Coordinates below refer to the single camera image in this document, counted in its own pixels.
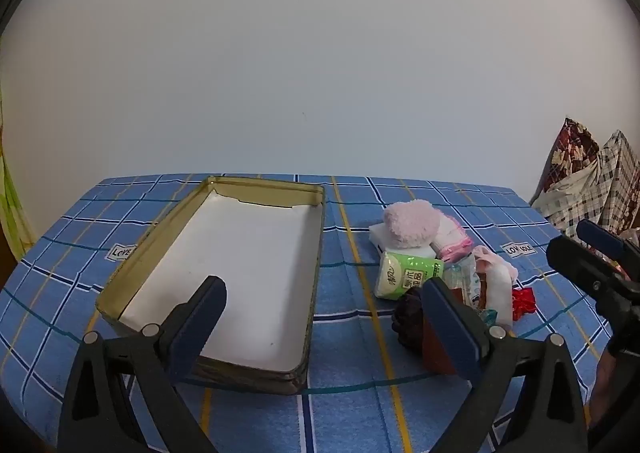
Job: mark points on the red fabric ornament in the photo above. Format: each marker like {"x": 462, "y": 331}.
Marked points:
{"x": 522, "y": 303}

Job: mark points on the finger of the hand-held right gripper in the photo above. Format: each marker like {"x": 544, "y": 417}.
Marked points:
{"x": 580, "y": 263}
{"x": 605, "y": 238}

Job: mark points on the pink fluffy towel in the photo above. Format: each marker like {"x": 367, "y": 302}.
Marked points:
{"x": 410, "y": 223}

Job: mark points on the cotton swab pack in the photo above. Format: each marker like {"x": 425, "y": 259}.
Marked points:
{"x": 462, "y": 278}

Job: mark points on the dark purple scrunchie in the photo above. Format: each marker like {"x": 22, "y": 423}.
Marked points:
{"x": 407, "y": 318}

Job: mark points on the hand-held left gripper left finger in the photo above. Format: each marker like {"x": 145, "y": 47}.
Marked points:
{"x": 200, "y": 323}

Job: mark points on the white sponge with black layer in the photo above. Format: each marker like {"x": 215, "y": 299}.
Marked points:
{"x": 400, "y": 253}

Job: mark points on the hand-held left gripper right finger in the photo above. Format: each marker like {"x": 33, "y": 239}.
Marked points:
{"x": 450, "y": 328}

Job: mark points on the green tissue pack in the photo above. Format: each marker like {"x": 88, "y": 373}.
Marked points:
{"x": 400, "y": 275}

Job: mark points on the gold metal tin box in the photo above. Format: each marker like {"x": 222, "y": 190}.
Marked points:
{"x": 240, "y": 258}

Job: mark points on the blue plaid tablecloth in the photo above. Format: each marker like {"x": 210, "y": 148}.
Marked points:
{"x": 350, "y": 413}

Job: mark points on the person's right hand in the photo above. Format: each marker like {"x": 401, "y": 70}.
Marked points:
{"x": 602, "y": 383}

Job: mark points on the plaid cloth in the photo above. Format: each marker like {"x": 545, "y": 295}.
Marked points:
{"x": 615, "y": 173}

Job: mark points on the red floral cloth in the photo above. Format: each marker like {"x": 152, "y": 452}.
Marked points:
{"x": 570, "y": 148}

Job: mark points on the green floral curtain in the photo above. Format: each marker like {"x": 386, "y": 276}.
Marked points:
{"x": 10, "y": 193}

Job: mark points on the white cloth with pink edging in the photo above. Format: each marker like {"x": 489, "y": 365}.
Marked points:
{"x": 450, "y": 238}

